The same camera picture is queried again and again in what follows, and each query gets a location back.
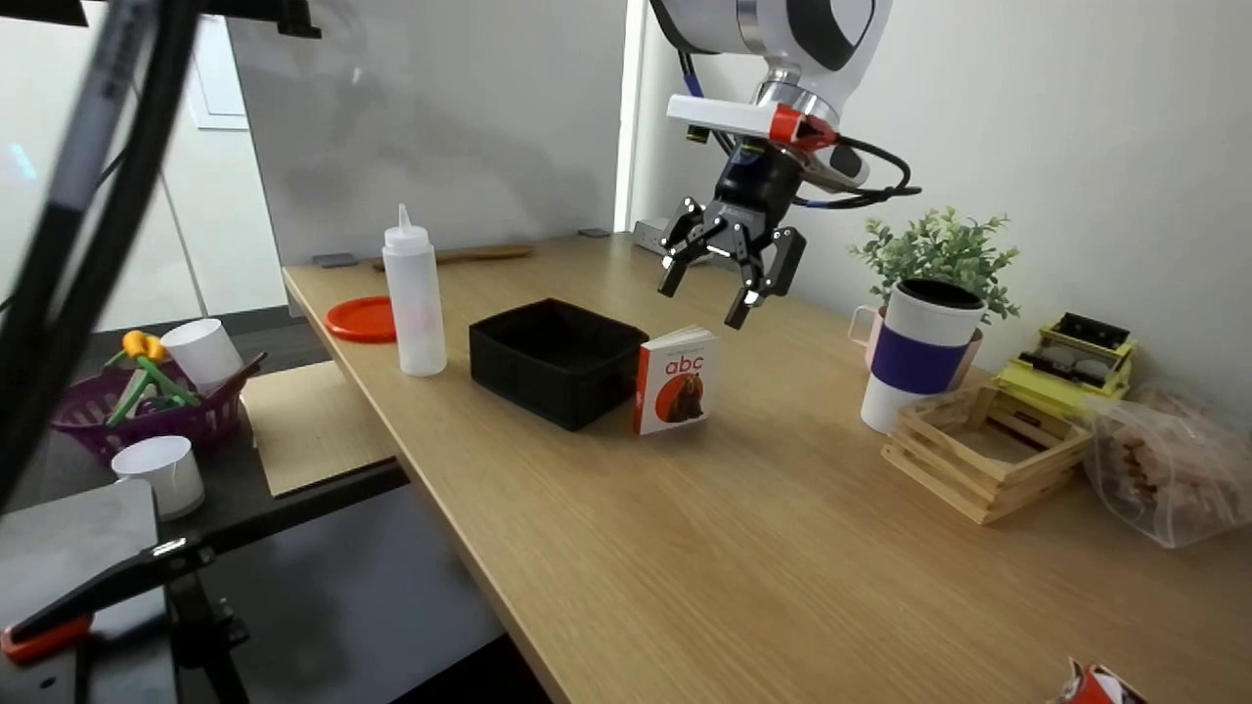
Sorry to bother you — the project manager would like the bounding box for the thick black cable bundle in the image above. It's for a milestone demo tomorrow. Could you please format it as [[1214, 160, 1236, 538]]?
[[0, 0, 203, 512]]

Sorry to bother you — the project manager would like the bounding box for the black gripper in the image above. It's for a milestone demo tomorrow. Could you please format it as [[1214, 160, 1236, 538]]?
[[652, 143, 808, 334]]

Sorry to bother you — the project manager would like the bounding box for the white cabinet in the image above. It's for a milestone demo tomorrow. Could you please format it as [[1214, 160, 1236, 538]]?
[[0, 0, 289, 347]]

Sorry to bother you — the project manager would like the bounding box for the red snack box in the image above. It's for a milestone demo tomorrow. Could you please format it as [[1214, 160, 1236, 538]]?
[[631, 326, 719, 443]]

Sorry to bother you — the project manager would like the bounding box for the black fabric box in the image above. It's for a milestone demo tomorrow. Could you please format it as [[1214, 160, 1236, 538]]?
[[466, 293, 652, 435]]

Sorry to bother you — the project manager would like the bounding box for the yellow and black toy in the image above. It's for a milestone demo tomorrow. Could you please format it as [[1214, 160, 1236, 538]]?
[[995, 309, 1142, 428]]

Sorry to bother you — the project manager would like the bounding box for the white cup with blue sleeve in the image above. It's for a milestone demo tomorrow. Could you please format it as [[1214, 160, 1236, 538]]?
[[855, 276, 987, 439]]

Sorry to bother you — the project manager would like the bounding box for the tall white paper cup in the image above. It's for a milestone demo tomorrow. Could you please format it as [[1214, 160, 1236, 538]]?
[[156, 315, 247, 398]]

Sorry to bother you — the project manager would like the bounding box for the grey flat board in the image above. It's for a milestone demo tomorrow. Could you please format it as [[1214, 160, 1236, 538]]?
[[0, 478, 169, 637]]

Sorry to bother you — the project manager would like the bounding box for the white plastic squeeze bottle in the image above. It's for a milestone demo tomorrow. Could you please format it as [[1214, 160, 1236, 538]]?
[[379, 201, 451, 383]]

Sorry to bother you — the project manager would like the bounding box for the black side table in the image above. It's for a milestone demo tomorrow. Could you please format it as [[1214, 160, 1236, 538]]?
[[0, 306, 552, 704]]

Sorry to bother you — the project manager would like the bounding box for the yellow and green toy vegetable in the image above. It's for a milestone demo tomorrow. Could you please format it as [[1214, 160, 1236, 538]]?
[[106, 327, 198, 428]]

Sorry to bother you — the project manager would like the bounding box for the small wooden crate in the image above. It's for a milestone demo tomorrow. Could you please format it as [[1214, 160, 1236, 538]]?
[[878, 378, 1095, 533]]

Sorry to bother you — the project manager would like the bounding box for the red snack packet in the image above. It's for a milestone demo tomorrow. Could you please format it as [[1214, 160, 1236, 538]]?
[[1056, 657, 1148, 704]]

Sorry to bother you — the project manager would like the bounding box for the clear plastic snack bag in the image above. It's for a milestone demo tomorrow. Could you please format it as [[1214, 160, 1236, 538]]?
[[1079, 388, 1252, 553]]

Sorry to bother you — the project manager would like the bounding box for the purple plastic bowl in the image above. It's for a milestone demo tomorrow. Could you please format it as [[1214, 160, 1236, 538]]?
[[50, 347, 271, 465]]

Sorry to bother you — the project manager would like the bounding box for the thin wooden stick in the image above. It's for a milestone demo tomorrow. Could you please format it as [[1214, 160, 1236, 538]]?
[[374, 237, 538, 275]]

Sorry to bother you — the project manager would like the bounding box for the black overhead fixture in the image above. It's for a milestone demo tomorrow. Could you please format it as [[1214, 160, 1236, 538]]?
[[191, 0, 323, 39]]

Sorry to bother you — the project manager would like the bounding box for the small green plant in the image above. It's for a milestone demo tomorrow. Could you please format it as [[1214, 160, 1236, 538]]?
[[854, 207, 1025, 326]]

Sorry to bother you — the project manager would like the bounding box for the black clamp with orange handle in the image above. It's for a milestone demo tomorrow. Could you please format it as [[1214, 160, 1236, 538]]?
[[0, 456, 415, 704]]

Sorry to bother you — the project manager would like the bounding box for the short white cup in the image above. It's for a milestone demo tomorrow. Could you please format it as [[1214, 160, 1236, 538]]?
[[108, 435, 212, 524]]

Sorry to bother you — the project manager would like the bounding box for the brown cardboard sheet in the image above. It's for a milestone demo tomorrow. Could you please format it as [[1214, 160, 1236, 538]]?
[[233, 357, 402, 499]]

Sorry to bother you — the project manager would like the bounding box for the orange round plate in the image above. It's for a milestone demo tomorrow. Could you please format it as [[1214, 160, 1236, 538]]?
[[320, 293, 397, 347]]

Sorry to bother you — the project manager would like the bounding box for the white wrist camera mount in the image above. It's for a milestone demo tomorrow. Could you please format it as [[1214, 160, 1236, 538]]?
[[666, 89, 838, 156]]

